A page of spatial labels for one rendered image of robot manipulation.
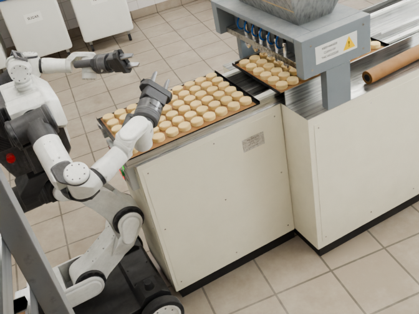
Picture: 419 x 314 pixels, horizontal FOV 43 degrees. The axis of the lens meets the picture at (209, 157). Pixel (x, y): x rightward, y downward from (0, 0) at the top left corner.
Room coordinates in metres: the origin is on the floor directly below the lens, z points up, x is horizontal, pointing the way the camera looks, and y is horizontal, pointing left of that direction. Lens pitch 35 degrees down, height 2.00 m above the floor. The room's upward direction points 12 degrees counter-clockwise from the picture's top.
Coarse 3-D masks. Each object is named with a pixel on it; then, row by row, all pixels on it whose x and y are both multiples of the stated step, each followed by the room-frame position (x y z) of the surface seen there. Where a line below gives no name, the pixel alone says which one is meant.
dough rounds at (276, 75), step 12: (372, 48) 2.15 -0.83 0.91; (240, 60) 2.29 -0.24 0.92; (252, 60) 2.27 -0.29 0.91; (264, 60) 2.23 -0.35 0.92; (252, 72) 2.18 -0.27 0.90; (264, 72) 2.11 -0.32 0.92; (276, 72) 2.09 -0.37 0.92; (288, 72) 2.06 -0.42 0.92; (276, 84) 1.98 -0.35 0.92; (288, 84) 1.99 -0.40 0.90
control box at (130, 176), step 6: (108, 144) 1.93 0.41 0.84; (120, 168) 1.86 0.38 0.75; (126, 168) 1.75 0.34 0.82; (132, 168) 1.76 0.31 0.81; (126, 174) 1.78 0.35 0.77; (132, 174) 1.75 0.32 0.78; (126, 180) 1.82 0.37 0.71; (132, 180) 1.75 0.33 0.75; (132, 186) 1.75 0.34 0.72; (138, 186) 1.76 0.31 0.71
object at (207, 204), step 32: (224, 128) 1.86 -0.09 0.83; (256, 128) 1.91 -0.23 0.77; (160, 160) 1.75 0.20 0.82; (192, 160) 1.80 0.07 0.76; (224, 160) 1.85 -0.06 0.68; (256, 160) 1.90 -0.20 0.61; (160, 192) 1.74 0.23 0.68; (192, 192) 1.78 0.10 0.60; (224, 192) 1.84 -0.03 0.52; (256, 192) 1.89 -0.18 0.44; (288, 192) 1.96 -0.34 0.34; (160, 224) 1.72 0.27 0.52; (192, 224) 1.77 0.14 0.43; (224, 224) 1.83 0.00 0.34; (256, 224) 1.88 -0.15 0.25; (288, 224) 1.94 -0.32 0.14; (160, 256) 1.79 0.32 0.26; (192, 256) 1.76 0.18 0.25; (224, 256) 1.81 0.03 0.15; (256, 256) 1.91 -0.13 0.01; (192, 288) 1.77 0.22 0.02
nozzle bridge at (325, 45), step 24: (216, 0) 2.44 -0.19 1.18; (216, 24) 2.43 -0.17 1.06; (240, 24) 2.39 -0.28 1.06; (264, 24) 2.02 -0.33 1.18; (288, 24) 1.97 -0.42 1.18; (312, 24) 1.92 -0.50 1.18; (336, 24) 1.87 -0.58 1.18; (360, 24) 1.88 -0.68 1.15; (240, 48) 2.47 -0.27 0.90; (264, 48) 2.10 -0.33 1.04; (288, 48) 2.02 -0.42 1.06; (312, 48) 1.80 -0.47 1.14; (336, 48) 1.84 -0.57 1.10; (360, 48) 1.88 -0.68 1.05; (312, 72) 1.80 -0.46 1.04; (336, 72) 1.84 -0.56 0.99; (336, 96) 1.84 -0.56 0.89
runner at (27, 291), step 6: (24, 288) 0.52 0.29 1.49; (30, 288) 0.50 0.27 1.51; (18, 294) 0.51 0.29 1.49; (24, 294) 0.51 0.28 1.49; (30, 294) 0.48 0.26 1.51; (30, 300) 0.47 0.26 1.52; (36, 300) 0.49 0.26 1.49; (30, 306) 0.46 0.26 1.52; (36, 306) 0.48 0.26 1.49; (30, 312) 0.45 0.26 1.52; (36, 312) 0.47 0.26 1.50
